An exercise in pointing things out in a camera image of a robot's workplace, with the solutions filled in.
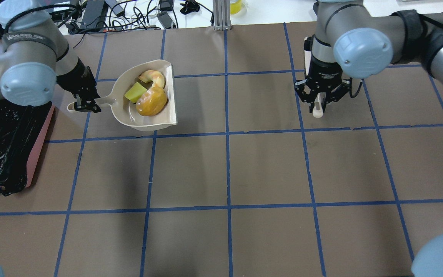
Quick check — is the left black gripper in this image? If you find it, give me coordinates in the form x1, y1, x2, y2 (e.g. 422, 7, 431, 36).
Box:
57, 62, 102, 113

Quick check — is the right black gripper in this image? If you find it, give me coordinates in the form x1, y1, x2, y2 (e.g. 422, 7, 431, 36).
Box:
294, 58, 352, 112

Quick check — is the white hand brush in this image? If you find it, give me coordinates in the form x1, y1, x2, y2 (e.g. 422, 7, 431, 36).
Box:
304, 50, 326, 118

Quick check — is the beige plastic dustpan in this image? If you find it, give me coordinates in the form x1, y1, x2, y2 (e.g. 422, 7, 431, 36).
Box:
67, 59, 178, 132

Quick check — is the yellow sponge wedge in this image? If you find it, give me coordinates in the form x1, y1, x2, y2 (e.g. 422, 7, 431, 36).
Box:
124, 82, 147, 103

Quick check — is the toy potato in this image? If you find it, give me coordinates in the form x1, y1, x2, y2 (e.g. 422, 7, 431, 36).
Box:
135, 87, 168, 117

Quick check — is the toy croissant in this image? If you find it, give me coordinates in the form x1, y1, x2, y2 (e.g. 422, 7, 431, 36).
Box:
138, 70, 166, 89

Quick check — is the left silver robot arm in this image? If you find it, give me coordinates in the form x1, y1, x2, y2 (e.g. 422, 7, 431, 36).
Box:
0, 0, 101, 113

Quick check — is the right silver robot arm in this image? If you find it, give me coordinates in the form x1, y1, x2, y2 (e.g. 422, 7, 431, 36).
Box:
294, 0, 443, 118

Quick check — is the bin with black bag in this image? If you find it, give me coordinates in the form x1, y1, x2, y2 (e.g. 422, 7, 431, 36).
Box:
0, 100, 53, 196

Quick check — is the black power brick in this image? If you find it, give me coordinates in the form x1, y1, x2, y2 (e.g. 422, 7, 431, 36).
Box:
80, 0, 108, 29

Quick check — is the yellow tape roll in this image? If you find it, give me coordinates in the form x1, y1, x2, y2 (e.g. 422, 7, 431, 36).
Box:
229, 0, 244, 15

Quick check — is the aluminium frame post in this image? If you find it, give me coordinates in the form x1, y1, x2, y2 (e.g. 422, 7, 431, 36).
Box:
212, 0, 232, 30

